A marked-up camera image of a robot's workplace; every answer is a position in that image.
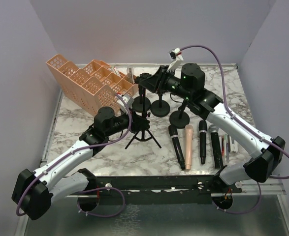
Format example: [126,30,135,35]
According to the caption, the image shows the black tripod mic stand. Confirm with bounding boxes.
[125,73,161,149]

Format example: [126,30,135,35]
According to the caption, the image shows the black microphone silver ring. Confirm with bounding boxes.
[168,124,186,170]

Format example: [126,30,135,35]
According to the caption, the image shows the black round-base stand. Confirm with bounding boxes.
[169,99,190,129]
[132,73,151,113]
[151,93,170,118]

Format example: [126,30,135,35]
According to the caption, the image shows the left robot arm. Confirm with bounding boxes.
[12,107,150,220]

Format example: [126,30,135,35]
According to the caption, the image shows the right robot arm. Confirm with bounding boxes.
[139,63,285,185]

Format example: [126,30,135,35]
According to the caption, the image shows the clear ruler in organizer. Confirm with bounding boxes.
[127,67,134,84]

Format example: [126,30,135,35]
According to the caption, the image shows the markers in organizer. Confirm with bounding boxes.
[111,66,121,77]

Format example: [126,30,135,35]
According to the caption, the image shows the beige microphone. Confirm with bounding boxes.
[185,124,193,170]

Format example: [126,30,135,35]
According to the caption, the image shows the peach plastic desk organizer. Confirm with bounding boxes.
[46,54,138,116]

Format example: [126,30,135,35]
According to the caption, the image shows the black slim microphone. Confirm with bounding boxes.
[198,120,207,165]

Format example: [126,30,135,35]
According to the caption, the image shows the black microphone silver grille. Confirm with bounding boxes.
[209,124,224,169]

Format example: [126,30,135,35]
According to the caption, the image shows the pens in white packet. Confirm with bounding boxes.
[219,134,238,163]

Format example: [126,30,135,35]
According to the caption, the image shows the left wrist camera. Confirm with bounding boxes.
[116,93,134,110]

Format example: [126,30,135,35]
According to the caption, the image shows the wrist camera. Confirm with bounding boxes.
[167,48,184,72]
[116,93,134,110]

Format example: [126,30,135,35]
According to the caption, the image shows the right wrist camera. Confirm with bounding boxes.
[167,48,184,72]

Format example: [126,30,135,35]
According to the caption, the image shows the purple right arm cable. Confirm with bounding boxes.
[180,45,289,214]

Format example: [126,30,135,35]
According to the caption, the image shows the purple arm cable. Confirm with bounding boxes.
[180,45,289,214]
[16,94,135,217]

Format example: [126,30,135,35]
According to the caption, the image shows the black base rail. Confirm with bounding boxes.
[78,169,242,205]

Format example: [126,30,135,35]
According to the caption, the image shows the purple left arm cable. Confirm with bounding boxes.
[16,94,135,217]

